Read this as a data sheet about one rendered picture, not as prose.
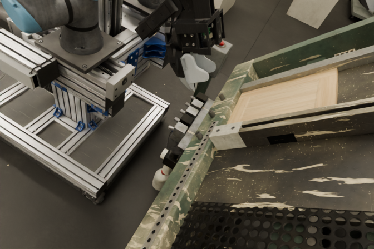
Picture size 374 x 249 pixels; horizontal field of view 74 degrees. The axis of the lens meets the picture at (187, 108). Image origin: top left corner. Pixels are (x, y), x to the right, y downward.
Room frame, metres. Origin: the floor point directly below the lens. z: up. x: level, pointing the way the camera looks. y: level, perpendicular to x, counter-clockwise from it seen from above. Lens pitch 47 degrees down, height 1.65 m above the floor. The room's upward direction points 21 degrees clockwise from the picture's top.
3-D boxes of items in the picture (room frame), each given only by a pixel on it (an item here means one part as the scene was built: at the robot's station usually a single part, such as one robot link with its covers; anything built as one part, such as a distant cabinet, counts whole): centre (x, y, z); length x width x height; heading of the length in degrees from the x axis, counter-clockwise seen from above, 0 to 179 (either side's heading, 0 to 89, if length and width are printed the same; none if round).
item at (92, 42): (0.70, 0.45, 1.09); 0.15 x 0.15 x 0.10
